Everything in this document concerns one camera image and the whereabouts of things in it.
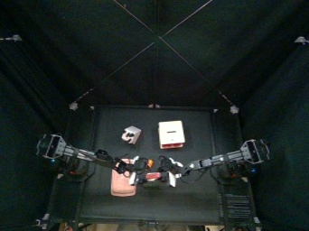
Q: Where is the dark green toy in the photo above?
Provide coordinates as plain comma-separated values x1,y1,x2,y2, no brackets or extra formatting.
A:
142,180,167,189

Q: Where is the white box with red base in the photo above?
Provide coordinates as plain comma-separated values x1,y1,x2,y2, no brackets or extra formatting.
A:
156,120,187,150

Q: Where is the thin diagonal brace cord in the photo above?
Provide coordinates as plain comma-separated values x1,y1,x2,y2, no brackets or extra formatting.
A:
111,0,235,106
73,0,214,105

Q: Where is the red and white toy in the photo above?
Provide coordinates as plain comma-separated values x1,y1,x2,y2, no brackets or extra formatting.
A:
143,171,170,182

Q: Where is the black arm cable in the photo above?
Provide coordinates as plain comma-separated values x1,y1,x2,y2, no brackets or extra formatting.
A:
179,169,213,185

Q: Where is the small white grey cube toy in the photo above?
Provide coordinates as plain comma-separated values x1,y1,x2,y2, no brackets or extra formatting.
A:
120,125,143,145

